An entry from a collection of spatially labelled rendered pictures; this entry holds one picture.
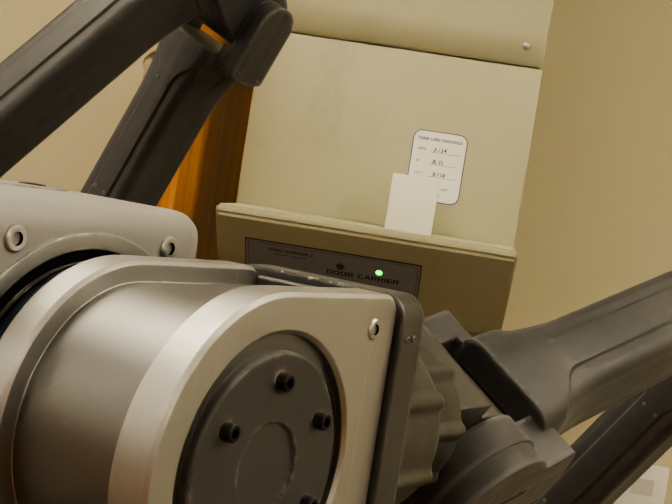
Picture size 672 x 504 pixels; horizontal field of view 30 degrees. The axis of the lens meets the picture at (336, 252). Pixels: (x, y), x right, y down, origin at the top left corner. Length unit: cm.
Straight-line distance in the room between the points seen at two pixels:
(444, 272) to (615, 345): 65
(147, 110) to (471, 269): 43
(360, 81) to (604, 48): 54
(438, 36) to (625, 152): 52
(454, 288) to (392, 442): 87
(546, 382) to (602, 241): 122
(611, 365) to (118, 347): 34
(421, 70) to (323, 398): 101
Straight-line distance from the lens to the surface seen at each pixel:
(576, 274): 186
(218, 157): 157
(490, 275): 133
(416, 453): 51
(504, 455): 59
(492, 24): 143
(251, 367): 41
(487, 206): 142
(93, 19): 95
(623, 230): 187
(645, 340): 72
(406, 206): 134
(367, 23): 144
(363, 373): 46
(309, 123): 143
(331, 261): 134
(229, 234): 135
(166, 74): 104
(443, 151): 142
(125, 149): 106
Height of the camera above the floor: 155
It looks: 3 degrees down
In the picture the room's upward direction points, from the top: 9 degrees clockwise
